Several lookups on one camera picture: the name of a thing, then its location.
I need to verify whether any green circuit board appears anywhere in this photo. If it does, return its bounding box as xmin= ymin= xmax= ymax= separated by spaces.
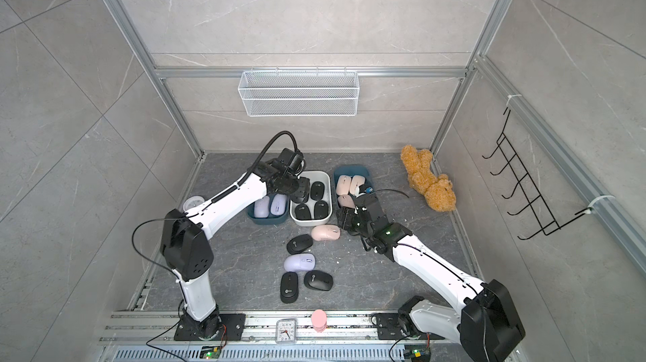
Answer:
xmin=403 ymin=347 xmax=432 ymax=362
xmin=200 ymin=346 xmax=222 ymax=360

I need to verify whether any right teal storage box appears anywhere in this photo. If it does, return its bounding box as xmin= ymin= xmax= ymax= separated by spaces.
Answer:
xmin=332 ymin=165 xmax=373 ymax=209

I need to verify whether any white storage box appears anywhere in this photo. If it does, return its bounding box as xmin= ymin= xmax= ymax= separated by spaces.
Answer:
xmin=289 ymin=170 xmax=333 ymax=227

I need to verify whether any teal storage box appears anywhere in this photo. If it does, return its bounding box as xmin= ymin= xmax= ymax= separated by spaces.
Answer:
xmin=247 ymin=194 xmax=290 ymax=226
xmin=332 ymin=165 xmax=373 ymax=209

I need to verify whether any pink cylinder cup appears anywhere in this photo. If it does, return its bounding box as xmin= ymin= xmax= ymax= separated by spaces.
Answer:
xmin=311 ymin=309 xmax=327 ymax=333

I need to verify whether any brown teddy bear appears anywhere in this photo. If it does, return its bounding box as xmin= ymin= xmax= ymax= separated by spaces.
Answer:
xmin=400 ymin=145 xmax=457 ymax=212

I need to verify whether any right green circuit board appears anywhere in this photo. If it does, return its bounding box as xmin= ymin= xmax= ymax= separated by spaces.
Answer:
xmin=403 ymin=347 xmax=432 ymax=362

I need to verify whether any black wire hook rack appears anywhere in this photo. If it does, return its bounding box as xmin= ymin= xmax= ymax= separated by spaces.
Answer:
xmin=481 ymin=107 xmax=593 ymax=241

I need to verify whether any white square desk clock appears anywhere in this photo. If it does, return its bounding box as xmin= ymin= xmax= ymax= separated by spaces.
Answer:
xmin=275 ymin=318 xmax=298 ymax=345

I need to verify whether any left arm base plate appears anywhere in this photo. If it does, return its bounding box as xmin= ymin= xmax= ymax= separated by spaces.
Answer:
xmin=173 ymin=313 xmax=246 ymax=341

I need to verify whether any pink mouse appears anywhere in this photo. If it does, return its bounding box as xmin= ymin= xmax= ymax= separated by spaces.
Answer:
xmin=337 ymin=195 xmax=355 ymax=208
xmin=311 ymin=224 xmax=341 ymax=242
xmin=336 ymin=175 xmax=353 ymax=195
xmin=349 ymin=175 xmax=366 ymax=196

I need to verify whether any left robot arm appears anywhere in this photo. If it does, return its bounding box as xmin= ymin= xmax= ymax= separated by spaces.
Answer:
xmin=160 ymin=131 xmax=311 ymax=340

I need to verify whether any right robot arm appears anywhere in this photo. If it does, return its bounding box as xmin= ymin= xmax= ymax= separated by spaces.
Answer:
xmin=337 ymin=192 xmax=526 ymax=361

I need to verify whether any white wire mesh basket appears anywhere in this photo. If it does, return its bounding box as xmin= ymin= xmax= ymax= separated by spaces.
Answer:
xmin=238 ymin=69 xmax=360 ymax=117

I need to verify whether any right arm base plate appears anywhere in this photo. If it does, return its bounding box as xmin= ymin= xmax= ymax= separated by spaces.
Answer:
xmin=369 ymin=313 xmax=443 ymax=340

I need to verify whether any left green circuit board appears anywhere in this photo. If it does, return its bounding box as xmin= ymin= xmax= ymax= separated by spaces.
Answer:
xmin=200 ymin=346 xmax=222 ymax=360

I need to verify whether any purple mouse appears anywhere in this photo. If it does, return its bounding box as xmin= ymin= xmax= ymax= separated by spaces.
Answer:
xmin=253 ymin=195 xmax=272 ymax=219
xmin=269 ymin=194 xmax=289 ymax=217
xmin=284 ymin=253 xmax=316 ymax=273

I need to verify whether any left teal storage box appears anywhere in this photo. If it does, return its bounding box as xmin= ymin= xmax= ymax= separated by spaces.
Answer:
xmin=247 ymin=194 xmax=290 ymax=226

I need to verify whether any purple round alarm clock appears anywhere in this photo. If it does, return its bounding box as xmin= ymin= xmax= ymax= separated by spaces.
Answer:
xmin=183 ymin=195 xmax=205 ymax=212

